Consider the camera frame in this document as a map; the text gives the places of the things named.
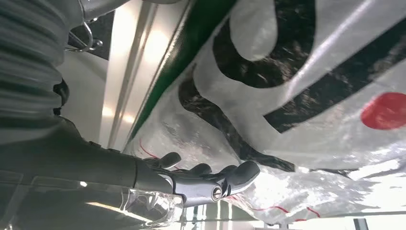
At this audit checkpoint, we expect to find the green conveyor belt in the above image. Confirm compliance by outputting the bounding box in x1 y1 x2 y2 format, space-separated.
126 0 238 143

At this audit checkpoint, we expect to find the aluminium conveyor frame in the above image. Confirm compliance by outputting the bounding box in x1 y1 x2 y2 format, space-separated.
98 0 192 150

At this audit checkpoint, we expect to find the metal hook ring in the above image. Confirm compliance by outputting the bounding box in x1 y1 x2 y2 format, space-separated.
65 20 104 53

